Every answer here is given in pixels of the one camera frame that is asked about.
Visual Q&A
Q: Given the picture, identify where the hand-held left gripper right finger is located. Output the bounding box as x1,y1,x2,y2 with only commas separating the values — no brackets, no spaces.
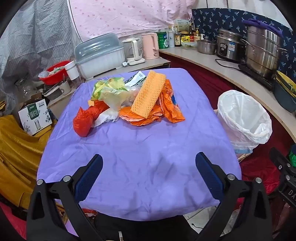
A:
195,152,273,241

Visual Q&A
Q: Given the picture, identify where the brown sauce bottle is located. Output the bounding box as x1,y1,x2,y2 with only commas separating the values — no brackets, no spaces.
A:
174,26,181,47

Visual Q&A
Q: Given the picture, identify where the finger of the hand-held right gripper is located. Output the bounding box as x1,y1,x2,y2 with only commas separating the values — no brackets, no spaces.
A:
269,147,292,173

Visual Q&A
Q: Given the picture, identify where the blue patterned cloth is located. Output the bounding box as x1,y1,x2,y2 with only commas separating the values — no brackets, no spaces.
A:
191,8,296,77

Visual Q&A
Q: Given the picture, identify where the bin with white liner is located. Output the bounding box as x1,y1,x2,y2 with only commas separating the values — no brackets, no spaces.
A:
217,90,273,153

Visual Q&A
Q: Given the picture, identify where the pink electric kettle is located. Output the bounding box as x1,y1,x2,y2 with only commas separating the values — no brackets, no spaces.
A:
142,33,160,59

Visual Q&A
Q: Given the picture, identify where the red plastic bag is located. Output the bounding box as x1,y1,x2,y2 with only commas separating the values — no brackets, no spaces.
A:
73,101,109,138

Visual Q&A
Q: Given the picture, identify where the clear food container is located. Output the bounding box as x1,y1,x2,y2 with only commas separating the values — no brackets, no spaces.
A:
181,41,198,50

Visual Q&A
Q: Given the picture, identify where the purple cloth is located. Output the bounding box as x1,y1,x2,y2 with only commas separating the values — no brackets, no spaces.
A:
242,19,284,37

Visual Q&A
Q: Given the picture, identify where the green tin can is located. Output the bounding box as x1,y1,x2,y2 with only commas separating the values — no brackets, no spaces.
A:
157,31,169,49

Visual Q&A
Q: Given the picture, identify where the dark teal basin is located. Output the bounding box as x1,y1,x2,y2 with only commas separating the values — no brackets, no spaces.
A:
274,79,296,113

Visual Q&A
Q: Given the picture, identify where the curved wooden counter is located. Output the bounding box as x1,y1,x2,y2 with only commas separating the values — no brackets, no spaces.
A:
159,47,296,149

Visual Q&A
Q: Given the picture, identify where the white paper tissue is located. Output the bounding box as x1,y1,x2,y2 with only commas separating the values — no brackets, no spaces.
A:
94,109,121,127

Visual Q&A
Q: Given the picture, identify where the purple tablecloth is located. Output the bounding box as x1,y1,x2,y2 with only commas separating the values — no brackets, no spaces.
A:
37,68,242,220

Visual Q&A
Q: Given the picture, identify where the orange foam fruit net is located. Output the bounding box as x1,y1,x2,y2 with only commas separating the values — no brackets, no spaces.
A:
131,71,166,118

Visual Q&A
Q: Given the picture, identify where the black power cable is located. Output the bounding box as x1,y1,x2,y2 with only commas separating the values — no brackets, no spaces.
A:
215,58,241,70

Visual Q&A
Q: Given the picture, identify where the large steel steamer pot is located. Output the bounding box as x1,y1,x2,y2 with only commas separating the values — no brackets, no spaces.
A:
240,24,288,79

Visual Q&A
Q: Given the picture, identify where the black induction cooker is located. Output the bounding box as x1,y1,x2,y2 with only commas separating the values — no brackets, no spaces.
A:
238,63,277,91

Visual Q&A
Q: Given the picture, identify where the pink dotted cloth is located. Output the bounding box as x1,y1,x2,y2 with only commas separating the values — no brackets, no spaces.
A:
67,0,206,42

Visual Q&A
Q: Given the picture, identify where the small steel pot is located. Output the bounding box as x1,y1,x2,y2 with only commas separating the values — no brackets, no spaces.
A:
197,39,217,55

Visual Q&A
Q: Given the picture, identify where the grey plastic sheet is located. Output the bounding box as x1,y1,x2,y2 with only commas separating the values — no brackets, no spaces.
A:
0,0,80,112

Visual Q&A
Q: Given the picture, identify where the green white drink carton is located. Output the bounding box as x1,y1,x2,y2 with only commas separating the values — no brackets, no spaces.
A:
125,71,147,87

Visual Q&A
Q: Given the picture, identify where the steel rice cooker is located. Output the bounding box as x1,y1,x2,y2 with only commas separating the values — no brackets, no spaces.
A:
216,28,245,62

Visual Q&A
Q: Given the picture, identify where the red cloth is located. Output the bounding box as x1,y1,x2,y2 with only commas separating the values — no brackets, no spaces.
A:
166,56,296,193

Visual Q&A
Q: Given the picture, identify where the white floral cardboard box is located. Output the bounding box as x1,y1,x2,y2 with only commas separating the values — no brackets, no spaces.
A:
18,99,52,136

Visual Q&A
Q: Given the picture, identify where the red plastic basin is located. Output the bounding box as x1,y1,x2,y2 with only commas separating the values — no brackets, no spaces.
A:
39,61,72,85

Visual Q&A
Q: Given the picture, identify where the orange striped plastic bag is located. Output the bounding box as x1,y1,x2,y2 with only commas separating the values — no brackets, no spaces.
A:
119,105,163,127

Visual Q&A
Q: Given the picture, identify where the white green carton box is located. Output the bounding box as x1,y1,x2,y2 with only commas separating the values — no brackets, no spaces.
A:
173,19,191,33

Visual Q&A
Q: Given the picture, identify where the white plastic cup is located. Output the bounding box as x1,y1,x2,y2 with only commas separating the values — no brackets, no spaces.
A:
65,61,80,81

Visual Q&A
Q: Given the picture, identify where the orange printed plastic bag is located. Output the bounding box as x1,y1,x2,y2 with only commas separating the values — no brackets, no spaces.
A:
159,79,186,124

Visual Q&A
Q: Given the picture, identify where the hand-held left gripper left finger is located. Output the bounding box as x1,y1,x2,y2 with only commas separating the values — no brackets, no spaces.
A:
26,154,104,241

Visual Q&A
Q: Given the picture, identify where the yellow green plastic bag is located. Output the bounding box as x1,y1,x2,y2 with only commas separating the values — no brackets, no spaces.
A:
91,77,130,102

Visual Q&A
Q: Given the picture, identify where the white bottle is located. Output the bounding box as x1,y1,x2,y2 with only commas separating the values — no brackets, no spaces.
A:
168,26,175,48

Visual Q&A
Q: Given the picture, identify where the white ceramic pot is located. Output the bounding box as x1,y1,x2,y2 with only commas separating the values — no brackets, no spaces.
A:
58,80,71,96

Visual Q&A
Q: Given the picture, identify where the white glass electric kettle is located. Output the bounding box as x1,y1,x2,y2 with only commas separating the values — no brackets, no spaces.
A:
122,38,146,66

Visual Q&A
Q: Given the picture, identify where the clear plastic bag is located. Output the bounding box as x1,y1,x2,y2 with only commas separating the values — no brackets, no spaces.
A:
102,87,139,110

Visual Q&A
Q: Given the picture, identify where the yellow cloth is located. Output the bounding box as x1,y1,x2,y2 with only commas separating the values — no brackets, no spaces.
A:
0,115,57,208

